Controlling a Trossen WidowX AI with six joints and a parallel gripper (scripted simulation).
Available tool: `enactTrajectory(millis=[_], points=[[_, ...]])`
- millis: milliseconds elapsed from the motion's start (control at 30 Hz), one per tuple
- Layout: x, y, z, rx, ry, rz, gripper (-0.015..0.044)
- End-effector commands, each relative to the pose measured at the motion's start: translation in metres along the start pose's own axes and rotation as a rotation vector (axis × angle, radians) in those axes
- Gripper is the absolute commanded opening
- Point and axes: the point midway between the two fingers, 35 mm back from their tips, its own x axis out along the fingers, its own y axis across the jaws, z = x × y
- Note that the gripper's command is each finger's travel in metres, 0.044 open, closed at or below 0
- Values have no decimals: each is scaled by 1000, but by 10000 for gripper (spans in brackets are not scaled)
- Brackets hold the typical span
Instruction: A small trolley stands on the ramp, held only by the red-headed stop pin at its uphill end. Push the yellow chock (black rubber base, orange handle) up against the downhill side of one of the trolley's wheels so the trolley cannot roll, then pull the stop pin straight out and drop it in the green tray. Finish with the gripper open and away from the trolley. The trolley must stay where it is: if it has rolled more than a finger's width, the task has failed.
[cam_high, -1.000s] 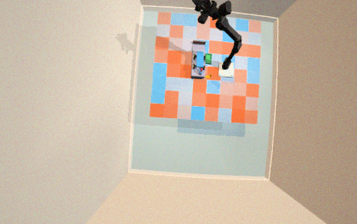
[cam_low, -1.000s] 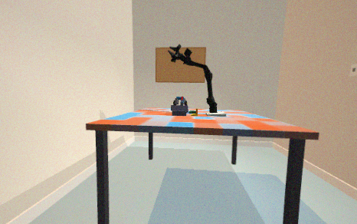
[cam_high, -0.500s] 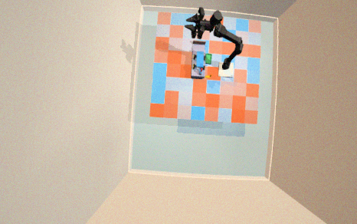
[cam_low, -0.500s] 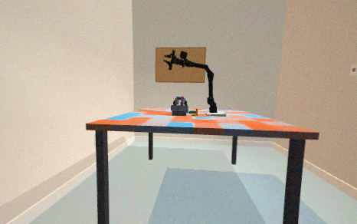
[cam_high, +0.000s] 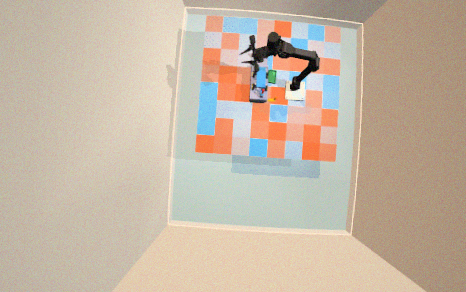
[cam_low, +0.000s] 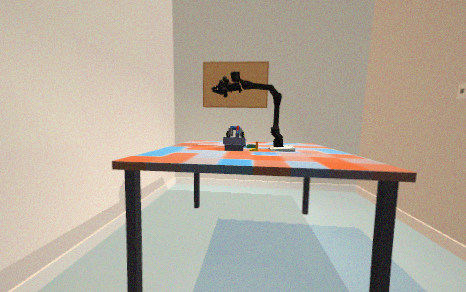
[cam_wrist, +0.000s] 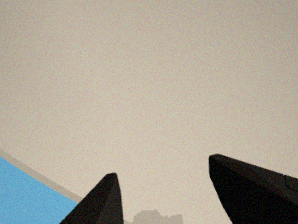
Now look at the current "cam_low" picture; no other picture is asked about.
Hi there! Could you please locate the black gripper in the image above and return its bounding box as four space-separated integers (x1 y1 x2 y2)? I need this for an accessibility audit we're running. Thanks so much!
211 80 233 98

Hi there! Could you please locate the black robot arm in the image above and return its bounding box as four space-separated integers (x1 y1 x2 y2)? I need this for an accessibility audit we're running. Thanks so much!
222 72 284 147

